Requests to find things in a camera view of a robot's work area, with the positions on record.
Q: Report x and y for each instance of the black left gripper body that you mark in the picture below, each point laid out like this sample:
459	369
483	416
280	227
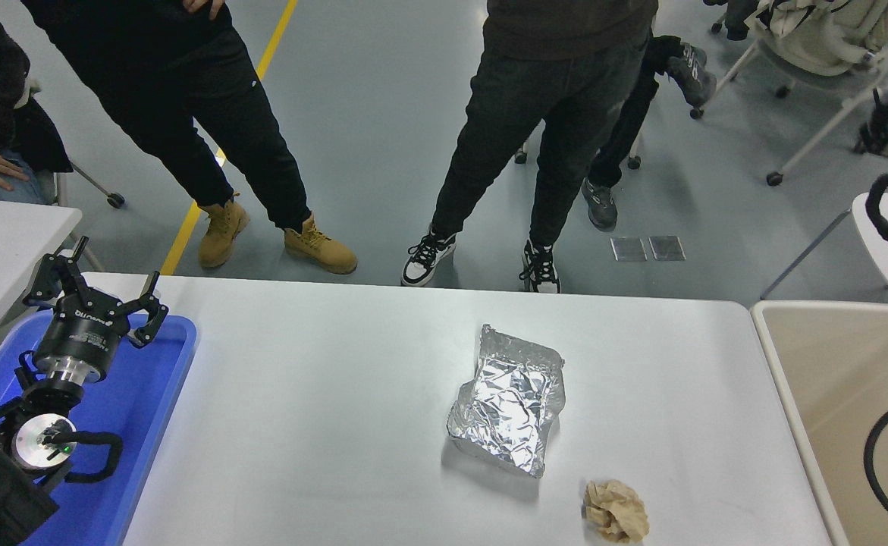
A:
80	334

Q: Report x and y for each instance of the silver foil tray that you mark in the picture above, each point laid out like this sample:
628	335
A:
508	402

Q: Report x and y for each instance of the tan paper ball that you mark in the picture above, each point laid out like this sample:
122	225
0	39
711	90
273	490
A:
615	512

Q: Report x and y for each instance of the person's left hand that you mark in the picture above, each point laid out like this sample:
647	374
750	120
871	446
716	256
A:
205	6

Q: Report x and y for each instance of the white side table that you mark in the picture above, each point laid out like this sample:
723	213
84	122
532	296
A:
4	243

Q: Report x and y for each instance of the grey office chair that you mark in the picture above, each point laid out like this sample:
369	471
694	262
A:
115	200

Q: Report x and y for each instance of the blue plastic tray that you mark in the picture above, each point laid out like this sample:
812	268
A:
133	425

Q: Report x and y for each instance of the person in tan boots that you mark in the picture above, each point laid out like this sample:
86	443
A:
171	91

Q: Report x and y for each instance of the person in black-white sneakers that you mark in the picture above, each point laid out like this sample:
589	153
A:
542	114

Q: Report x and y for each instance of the person in grey shoes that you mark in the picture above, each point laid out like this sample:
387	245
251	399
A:
601	208

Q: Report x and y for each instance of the metal floor plate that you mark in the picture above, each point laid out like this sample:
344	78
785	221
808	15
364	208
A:
628	249
666	249

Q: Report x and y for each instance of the grey rolling stool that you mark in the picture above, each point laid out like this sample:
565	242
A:
633	161

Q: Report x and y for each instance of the large pale bin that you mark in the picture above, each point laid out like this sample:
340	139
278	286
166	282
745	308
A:
830	394

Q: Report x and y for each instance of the white-framed rolling chair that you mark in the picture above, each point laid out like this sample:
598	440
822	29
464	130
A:
830	76

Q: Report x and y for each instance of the cream jacket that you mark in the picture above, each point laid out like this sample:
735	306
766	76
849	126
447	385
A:
823	34

